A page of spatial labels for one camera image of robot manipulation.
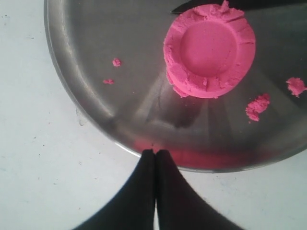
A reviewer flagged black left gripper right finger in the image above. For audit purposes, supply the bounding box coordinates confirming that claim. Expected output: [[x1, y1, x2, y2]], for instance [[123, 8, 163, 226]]
[[155, 150, 242, 230]]

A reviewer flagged pink dough lump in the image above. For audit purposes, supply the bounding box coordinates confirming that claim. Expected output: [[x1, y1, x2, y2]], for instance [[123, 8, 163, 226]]
[[163, 0, 256, 98]]

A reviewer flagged pink sand crumb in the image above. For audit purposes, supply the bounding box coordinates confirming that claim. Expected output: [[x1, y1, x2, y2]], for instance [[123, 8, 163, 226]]
[[286, 77, 307, 98], [245, 93, 270, 124]]

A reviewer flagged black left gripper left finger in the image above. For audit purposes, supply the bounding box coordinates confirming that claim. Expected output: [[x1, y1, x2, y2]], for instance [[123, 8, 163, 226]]
[[75, 149, 155, 230]]

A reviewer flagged round steel tray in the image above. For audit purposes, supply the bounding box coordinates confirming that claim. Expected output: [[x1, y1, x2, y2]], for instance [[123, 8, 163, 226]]
[[44, 0, 307, 172]]

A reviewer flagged black knife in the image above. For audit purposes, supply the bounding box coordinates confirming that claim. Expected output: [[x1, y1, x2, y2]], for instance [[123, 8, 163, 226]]
[[171, 0, 307, 14]]

